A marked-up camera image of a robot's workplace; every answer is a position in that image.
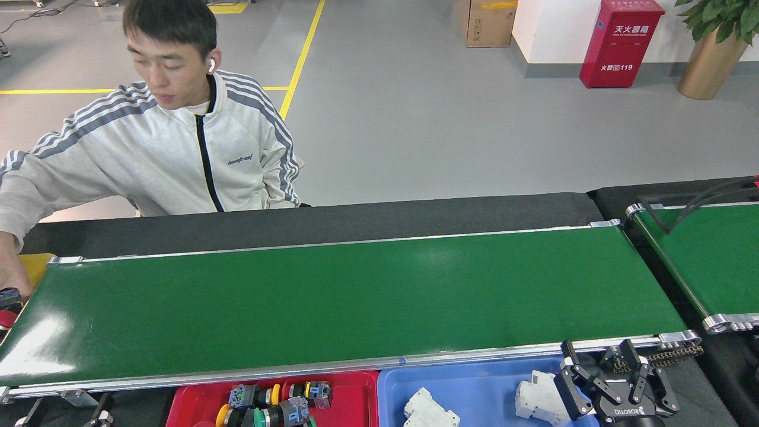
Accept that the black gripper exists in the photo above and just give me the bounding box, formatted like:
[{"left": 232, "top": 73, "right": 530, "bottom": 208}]
[{"left": 553, "top": 339, "right": 681, "bottom": 427}]

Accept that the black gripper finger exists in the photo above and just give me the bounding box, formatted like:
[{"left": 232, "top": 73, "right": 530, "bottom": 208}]
[
  {"left": 83, "top": 393, "right": 114, "bottom": 427},
  {"left": 15, "top": 397, "right": 45, "bottom": 427}
]

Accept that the white circuit breaker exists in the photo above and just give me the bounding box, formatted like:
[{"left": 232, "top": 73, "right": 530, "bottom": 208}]
[
  {"left": 404, "top": 387, "right": 461, "bottom": 427},
  {"left": 515, "top": 371, "right": 571, "bottom": 426}
]

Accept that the blue plastic tray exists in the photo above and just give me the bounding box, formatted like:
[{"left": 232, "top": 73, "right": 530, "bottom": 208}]
[{"left": 377, "top": 356, "right": 599, "bottom": 427}]

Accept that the short green conveyor belt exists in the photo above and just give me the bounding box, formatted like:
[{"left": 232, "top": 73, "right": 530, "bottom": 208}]
[{"left": 626, "top": 200, "right": 759, "bottom": 334}]

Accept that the red plastic tray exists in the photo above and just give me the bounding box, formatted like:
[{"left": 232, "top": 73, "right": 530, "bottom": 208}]
[{"left": 166, "top": 371, "right": 380, "bottom": 427}]

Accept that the long green conveyor belt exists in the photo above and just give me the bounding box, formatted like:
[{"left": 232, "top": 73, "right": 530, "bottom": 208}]
[{"left": 0, "top": 219, "right": 705, "bottom": 407}]

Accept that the person's right hand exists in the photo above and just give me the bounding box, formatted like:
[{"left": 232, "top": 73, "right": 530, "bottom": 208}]
[{"left": 0, "top": 231, "right": 33, "bottom": 300}]

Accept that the yellow plastic bin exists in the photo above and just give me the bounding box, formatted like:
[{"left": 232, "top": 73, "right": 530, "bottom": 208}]
[{"left": 0, "top": 253, "right": 58, "bottom": 333}]

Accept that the person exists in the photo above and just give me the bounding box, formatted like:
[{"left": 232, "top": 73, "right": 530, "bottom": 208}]
[{"left": 0, "top": 0, "right": 302, "bottom": 253}]

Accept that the potted plant gold pot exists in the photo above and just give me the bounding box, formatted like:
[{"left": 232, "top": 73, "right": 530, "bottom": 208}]
[{"left": 676, "top": 0, "right": 759, "bottom": 100}]

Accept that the red fire extinguisher cabinet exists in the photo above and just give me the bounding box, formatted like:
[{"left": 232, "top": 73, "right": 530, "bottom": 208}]
[{"left": 579, "top": 0, "right": 666, "bottom": 89}]

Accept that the cardboard box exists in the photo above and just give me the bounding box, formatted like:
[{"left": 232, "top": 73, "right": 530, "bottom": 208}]
[{"left": 458, "top": 0, "right": 519, "bottom": 48}]

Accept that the conveyor drive chain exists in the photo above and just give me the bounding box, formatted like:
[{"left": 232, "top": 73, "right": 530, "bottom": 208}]
[{"left": 646, "top": 343, "right": 705, "bottom": 368}]

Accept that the black cable bundle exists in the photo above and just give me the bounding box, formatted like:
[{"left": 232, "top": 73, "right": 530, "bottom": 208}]
[{"left": 637, "top": 177, "right": 759, "bottom": 235}]

